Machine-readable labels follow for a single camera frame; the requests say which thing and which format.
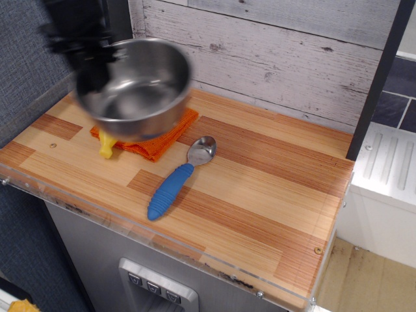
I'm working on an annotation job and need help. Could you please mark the black right upright post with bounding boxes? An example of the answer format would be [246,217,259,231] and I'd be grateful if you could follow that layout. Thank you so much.
[346,0,415,161]

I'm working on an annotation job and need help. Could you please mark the orange folded cloth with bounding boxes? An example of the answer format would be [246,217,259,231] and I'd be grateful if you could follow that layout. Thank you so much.
[90,108,199,163]

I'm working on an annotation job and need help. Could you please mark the black upright post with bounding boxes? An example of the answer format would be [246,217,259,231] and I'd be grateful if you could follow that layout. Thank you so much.
[100,0,133,43]
[346,0,415,161]

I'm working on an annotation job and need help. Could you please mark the blue handled metal spoon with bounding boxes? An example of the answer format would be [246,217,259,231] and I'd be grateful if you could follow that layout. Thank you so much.
[147,136,217,221]

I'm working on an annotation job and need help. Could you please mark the yellow plastic banana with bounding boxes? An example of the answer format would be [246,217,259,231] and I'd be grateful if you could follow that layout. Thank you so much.
[99,130,117,159]

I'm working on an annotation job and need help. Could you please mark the stainless steel pot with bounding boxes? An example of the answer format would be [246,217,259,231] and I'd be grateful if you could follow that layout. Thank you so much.
[76,38,192,142]

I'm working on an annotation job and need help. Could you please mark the yellow object bottom left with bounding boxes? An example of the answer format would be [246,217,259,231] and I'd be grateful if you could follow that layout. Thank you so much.
[7,300,40,312]

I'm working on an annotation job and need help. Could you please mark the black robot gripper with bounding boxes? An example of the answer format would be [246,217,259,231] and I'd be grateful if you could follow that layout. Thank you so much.
[40,1,125,94]

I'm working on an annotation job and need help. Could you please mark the silver dispenser button panel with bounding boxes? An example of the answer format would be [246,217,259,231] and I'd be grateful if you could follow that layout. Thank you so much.
[118,257,200,311]

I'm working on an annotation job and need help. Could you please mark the black left upright post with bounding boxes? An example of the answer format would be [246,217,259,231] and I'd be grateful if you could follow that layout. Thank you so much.
[100,0,133,43]

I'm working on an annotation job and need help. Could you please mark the white ribbed side counter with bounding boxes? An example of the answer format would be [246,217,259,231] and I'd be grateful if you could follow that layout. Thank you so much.
[336,123,415,267]

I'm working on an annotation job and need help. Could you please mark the clear acrylic edge guard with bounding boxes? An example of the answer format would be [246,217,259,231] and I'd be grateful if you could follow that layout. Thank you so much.
[1,165,317,311]

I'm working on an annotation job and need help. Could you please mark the grey toy fridge cabinet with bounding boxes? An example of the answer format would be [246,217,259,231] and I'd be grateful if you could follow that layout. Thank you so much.
[46,203,282,311]

